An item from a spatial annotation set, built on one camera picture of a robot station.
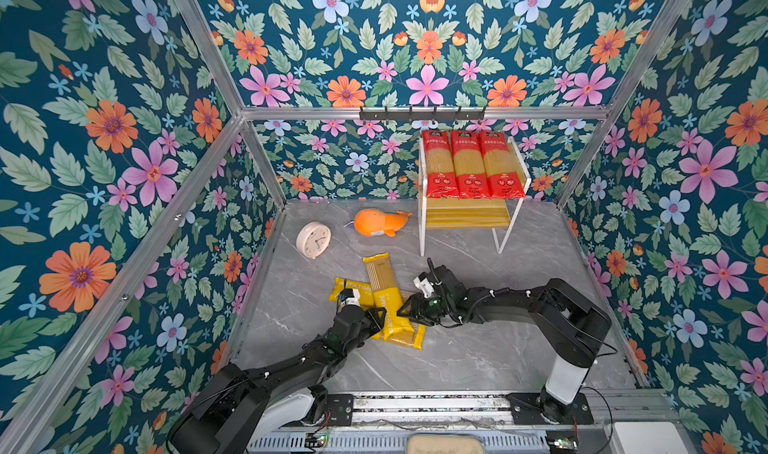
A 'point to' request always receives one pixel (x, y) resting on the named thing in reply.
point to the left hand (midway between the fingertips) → (391, 307)
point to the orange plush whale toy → (375, 222)
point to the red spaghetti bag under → (469, 165)
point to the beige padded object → (445, 444)
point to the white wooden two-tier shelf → (497, 215)
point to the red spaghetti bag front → (441, 178)
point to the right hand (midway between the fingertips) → (400, 314)
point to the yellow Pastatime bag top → (387, 296)
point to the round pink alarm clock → (313, 239)
